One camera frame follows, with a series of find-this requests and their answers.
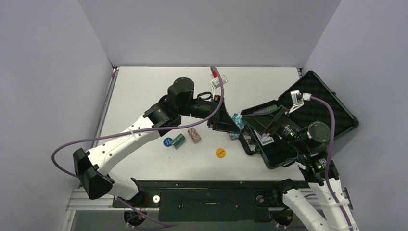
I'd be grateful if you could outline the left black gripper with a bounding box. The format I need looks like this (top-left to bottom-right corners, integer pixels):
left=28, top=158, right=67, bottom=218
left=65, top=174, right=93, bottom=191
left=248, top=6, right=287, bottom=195
left=179, top=95, right=241, bottom=133

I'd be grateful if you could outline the light blue chip stack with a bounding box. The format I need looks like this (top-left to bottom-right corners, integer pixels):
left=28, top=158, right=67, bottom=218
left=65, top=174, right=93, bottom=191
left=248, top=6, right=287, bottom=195
left=229, top=113, right=244, bottom=140

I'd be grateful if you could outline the blue small blind button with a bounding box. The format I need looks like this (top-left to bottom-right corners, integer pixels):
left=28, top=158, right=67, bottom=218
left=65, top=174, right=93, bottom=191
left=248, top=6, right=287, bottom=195
left=163, top=137, right=173, bottom=147

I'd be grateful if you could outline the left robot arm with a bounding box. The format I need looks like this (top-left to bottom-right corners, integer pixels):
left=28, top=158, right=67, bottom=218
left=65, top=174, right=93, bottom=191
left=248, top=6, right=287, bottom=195
left=73, top=77, right=240, bottom=207

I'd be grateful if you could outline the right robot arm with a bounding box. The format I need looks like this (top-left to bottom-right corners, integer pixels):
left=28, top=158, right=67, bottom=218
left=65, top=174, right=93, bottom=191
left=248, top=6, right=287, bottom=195
left=241, top=102, right=358, bottom=231

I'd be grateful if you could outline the black poker set case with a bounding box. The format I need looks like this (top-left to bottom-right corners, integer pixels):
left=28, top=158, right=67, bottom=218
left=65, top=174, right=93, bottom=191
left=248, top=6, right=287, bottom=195
left=239, top=71, right=359, bottom=169

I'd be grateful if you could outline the purple chip stack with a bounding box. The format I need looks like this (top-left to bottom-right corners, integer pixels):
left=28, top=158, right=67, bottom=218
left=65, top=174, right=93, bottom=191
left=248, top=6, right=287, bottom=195
left=253, top=107, right=270, bottom=114

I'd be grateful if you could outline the dark green chip stack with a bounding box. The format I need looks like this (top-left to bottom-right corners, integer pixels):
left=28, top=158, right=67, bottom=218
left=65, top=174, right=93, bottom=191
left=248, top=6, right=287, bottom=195
left=269, top=105, right=278, bottom=111

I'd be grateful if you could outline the blue playing card deck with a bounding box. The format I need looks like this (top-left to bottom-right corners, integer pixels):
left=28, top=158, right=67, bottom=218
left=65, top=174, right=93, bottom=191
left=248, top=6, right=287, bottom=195
left=255, top=132, right=274, bottom=146

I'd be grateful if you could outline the yellow big blind button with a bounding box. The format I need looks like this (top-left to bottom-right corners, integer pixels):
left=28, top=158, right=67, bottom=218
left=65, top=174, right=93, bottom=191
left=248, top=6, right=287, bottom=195
left=216, top=148, right=226, bottom=158

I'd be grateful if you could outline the pink chip stack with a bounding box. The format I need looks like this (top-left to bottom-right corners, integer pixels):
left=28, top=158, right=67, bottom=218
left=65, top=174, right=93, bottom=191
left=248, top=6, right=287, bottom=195
left=187, top=127, right=201, bottom=143

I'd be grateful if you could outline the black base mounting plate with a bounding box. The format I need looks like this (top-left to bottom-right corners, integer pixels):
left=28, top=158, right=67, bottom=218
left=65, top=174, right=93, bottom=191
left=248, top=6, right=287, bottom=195
left=111, top=180, right=316, bottom=223

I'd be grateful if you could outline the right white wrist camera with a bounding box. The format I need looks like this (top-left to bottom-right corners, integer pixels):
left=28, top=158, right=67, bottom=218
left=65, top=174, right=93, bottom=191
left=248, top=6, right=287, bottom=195
left=288, top=90, right=312, bottom=114

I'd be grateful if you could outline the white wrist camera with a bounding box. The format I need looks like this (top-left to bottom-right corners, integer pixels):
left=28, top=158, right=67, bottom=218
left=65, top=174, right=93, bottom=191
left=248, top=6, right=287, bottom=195
left=288, top=90, right=312, bottom=114
left=210, top=75, right=228, bottom=94

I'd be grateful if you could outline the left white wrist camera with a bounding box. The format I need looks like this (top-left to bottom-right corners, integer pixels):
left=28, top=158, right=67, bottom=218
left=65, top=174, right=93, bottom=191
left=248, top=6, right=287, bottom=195
left=210, top=75, right=228, bottom=94

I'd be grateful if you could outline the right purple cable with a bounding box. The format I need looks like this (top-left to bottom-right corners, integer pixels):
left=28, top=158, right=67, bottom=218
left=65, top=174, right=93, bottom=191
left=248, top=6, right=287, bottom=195
left=310, top=95, right=355, bottom=231

